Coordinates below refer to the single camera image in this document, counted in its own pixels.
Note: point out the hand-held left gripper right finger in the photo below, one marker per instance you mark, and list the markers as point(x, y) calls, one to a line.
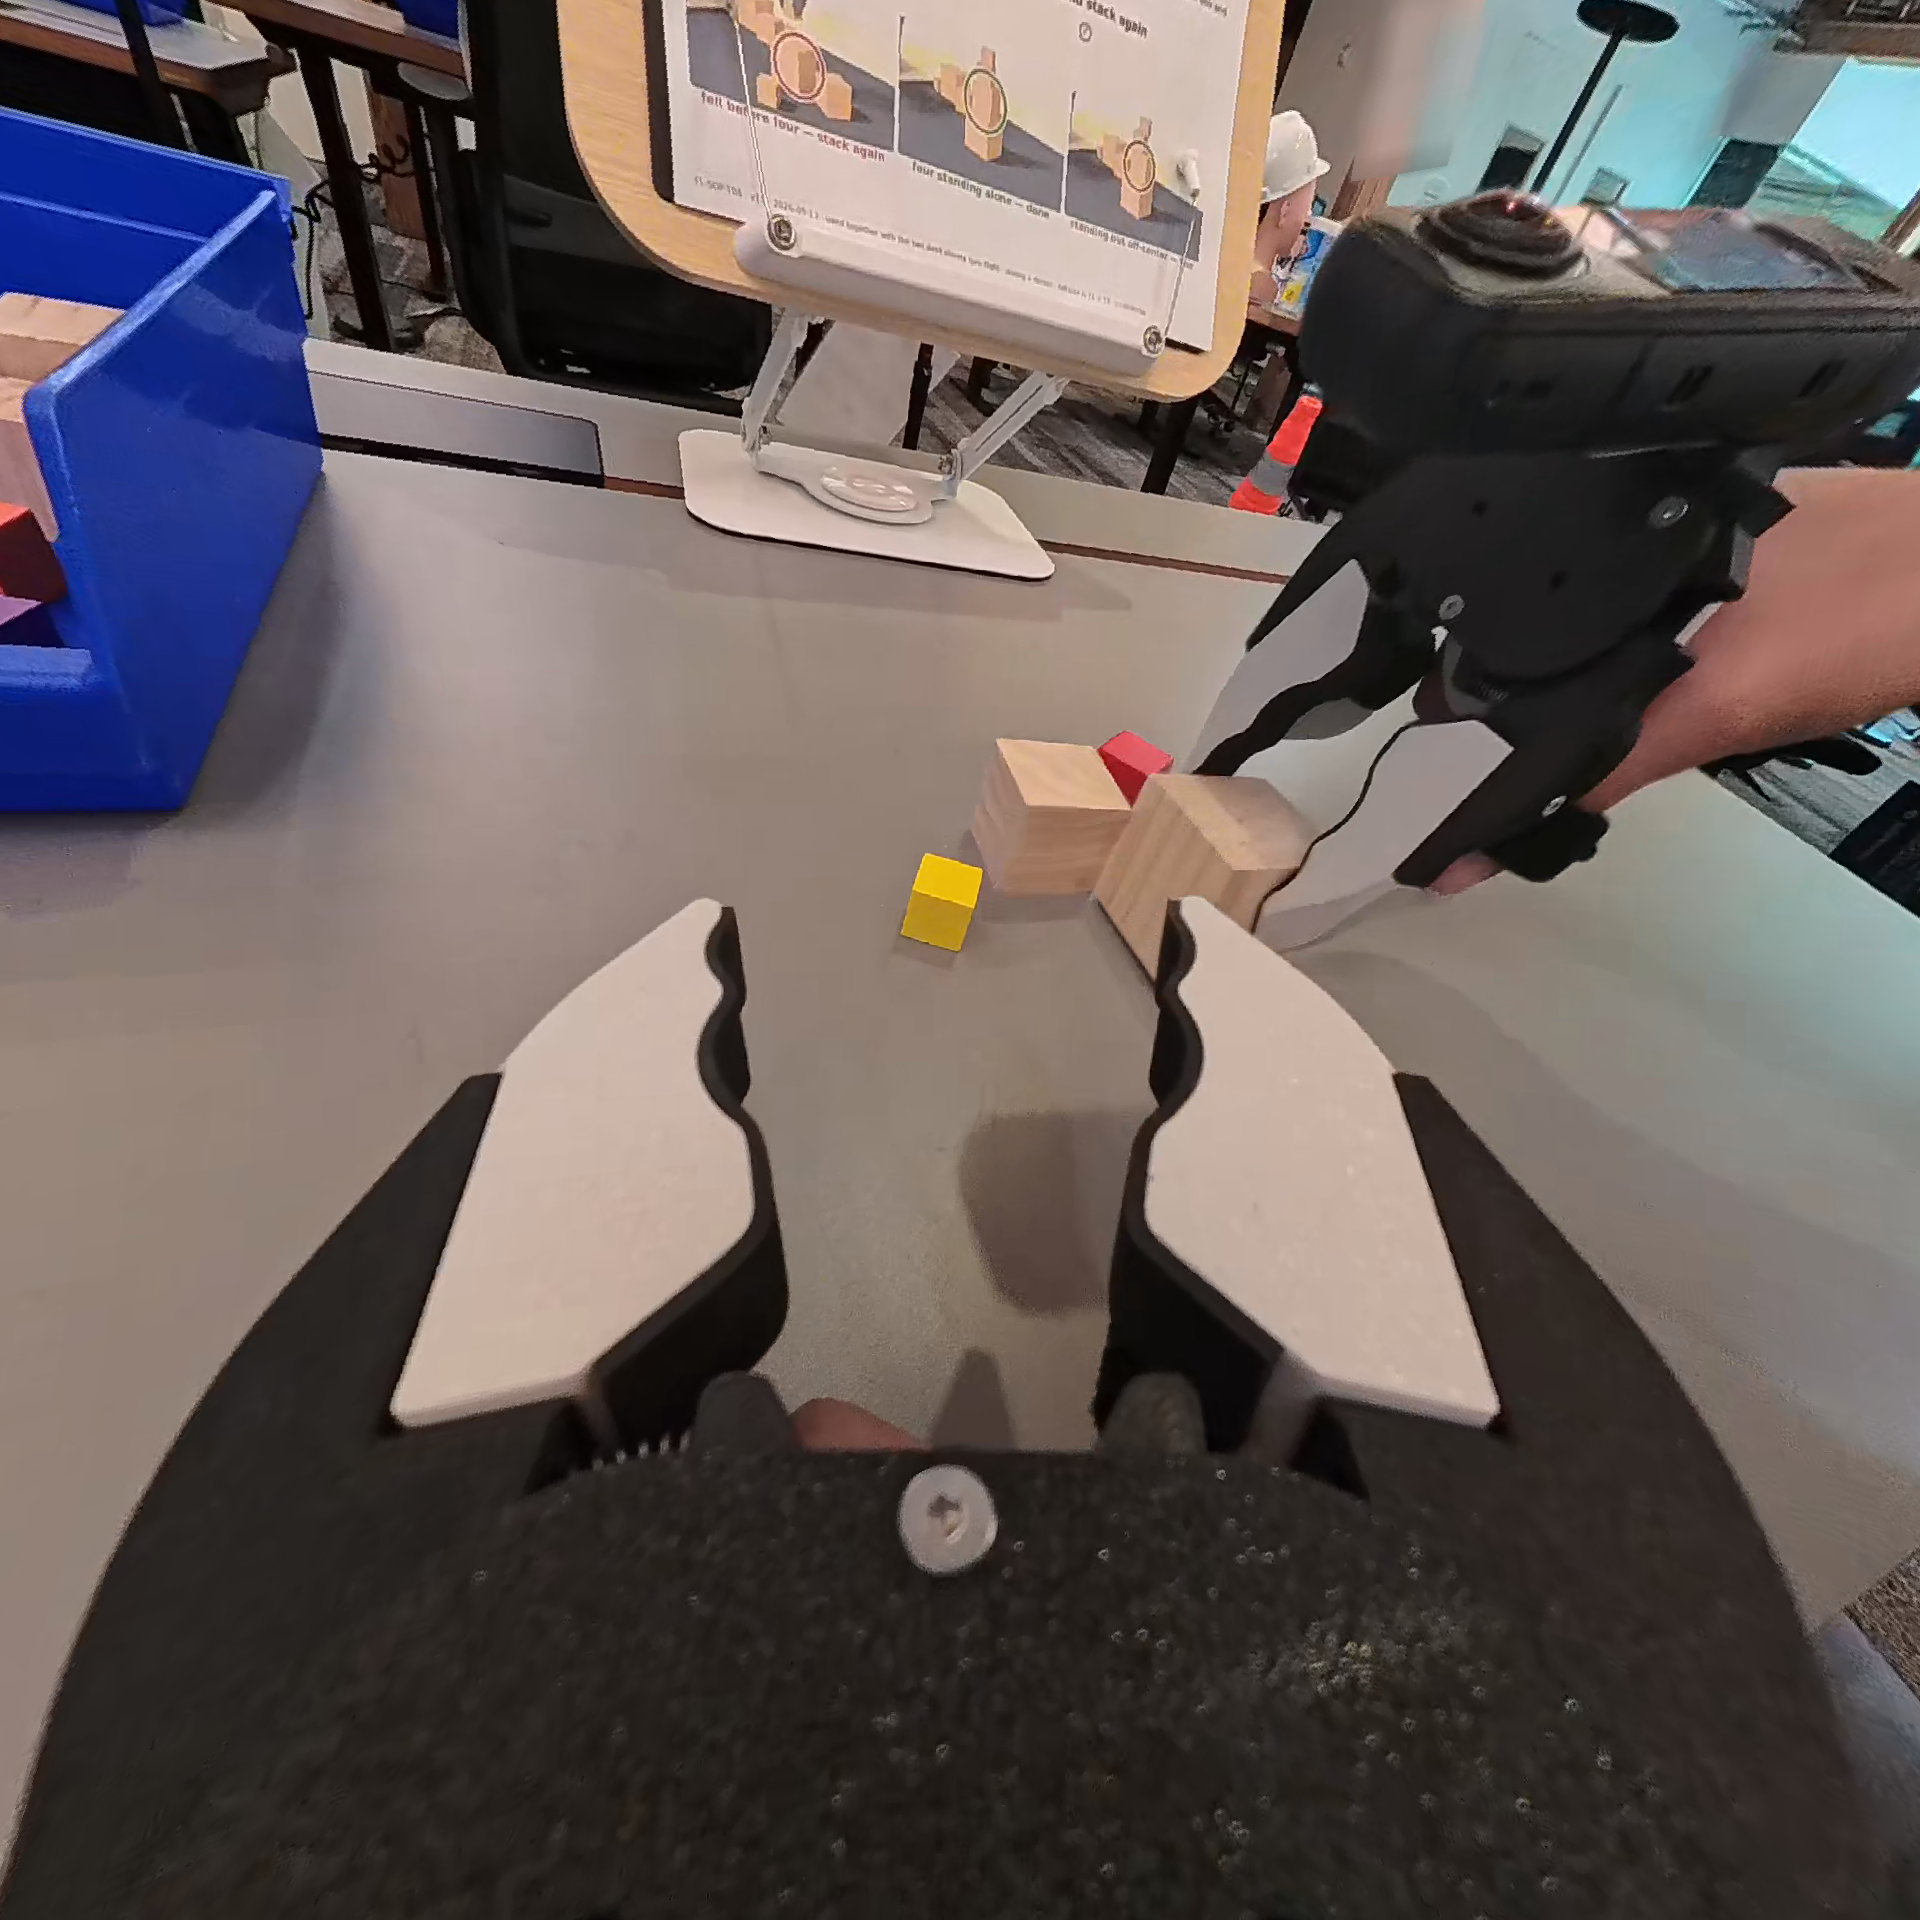
point(1322, 1201)

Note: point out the orange striped traffic cone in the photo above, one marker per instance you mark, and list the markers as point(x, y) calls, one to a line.
point(1292, 451)

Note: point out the black office chair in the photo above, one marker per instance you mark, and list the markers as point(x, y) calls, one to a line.
point(586, 270)

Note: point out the white instruction sheet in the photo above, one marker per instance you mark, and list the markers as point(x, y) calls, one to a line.
point(962, 135)

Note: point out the person's right hand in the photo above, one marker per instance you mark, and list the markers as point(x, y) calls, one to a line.
point(1802, 645)

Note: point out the wooden display board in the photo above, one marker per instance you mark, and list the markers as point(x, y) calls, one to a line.
point(615, 181)

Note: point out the blue plastic bin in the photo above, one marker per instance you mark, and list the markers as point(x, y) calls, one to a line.
point(182, 541)

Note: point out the yellow wooden cube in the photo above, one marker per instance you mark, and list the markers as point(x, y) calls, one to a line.
point(942, 903)

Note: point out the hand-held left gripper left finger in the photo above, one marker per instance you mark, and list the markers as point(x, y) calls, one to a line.
point(586, 1201)

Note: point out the white folding stand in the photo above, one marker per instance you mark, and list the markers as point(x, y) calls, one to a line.
point(872, 527)

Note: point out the large wooden cube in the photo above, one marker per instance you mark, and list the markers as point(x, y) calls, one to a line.
point(1202, 856)
point(55, 337)

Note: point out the purple wooden cube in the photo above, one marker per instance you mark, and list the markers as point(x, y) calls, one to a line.
point(19, 621)

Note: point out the mannequin head white helmet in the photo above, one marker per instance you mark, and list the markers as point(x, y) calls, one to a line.
point(1292, 181)

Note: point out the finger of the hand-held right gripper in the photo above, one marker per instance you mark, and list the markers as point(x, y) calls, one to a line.
point(1277, 661)
point(1395, 825)

